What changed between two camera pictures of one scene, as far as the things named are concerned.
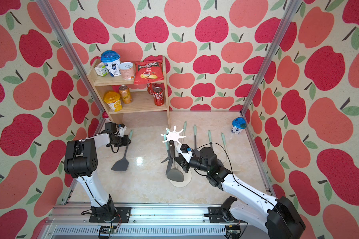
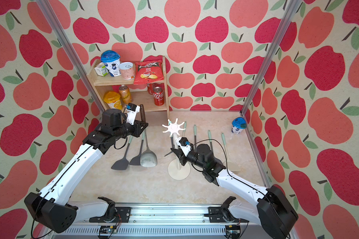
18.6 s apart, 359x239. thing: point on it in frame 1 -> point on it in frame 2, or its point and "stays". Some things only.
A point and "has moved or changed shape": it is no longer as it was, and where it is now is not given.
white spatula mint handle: [184, 128] stays
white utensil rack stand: [175, 135] has moved or changed shape
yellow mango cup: [113, 99] stays
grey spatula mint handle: [210, 136] stays
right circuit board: [233, 231] stays
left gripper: [126, 141] -> [138, 125]
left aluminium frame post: [67, 47] stays
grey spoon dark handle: [174, 174] -> [148, 158]
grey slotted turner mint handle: [195, 132] stays
